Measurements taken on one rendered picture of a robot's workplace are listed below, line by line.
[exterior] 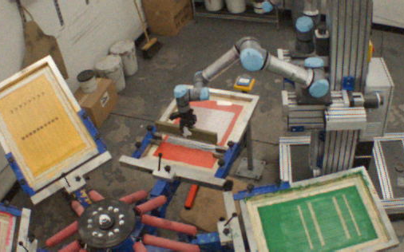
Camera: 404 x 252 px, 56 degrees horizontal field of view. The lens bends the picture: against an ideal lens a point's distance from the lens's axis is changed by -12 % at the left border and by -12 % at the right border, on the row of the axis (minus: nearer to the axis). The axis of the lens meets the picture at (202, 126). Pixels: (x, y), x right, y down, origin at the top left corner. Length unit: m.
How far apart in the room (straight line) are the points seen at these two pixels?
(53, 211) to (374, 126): 2.87
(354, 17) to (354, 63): 0.33
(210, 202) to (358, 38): 1.88
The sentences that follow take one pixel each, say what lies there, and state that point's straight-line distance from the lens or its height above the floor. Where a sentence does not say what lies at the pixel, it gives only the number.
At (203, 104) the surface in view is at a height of 0.96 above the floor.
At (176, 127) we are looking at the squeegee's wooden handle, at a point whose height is 1.14.
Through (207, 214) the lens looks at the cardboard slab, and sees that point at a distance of 3.55.
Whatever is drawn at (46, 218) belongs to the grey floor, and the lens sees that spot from 4.01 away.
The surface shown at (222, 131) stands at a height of 0.96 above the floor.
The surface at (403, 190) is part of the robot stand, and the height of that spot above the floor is 0.21.
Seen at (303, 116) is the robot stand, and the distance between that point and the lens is 2.66.
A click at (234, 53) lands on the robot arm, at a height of 1.58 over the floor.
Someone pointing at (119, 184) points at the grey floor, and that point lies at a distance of 3.98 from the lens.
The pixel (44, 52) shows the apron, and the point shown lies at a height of 1.01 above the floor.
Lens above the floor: 2.87
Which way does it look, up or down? 42 degrees down
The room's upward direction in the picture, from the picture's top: 10 degrees counter-clockwise
